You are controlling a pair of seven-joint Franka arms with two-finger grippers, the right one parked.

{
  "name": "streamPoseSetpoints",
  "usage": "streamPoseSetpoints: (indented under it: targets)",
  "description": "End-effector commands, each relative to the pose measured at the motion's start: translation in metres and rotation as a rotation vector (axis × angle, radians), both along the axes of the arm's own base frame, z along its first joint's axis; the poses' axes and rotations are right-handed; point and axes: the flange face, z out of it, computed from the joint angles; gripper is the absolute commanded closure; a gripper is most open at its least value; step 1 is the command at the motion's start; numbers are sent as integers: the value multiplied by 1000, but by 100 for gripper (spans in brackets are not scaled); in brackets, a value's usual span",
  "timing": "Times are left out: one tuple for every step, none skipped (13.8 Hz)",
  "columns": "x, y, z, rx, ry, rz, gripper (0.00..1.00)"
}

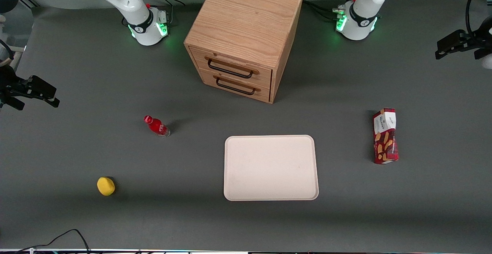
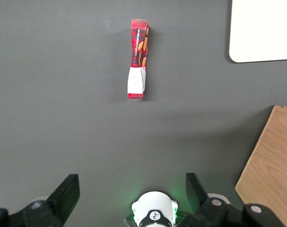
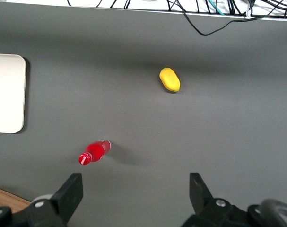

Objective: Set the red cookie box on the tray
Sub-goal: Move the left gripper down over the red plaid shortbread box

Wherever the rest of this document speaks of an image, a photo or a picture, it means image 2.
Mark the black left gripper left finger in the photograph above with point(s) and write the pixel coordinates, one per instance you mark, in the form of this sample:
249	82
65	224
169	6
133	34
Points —
60	201

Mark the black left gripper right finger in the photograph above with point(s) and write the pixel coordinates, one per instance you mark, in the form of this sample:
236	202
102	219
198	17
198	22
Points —
204	203

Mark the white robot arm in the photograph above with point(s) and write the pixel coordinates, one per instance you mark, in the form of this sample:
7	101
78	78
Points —
155	211

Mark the red cookie box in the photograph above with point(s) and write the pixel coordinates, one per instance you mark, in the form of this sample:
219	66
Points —
138	59

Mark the white tray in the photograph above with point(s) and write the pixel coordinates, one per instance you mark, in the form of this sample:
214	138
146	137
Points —
261	29

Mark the wooden board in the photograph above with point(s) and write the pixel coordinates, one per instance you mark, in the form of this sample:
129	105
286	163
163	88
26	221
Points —
271	165

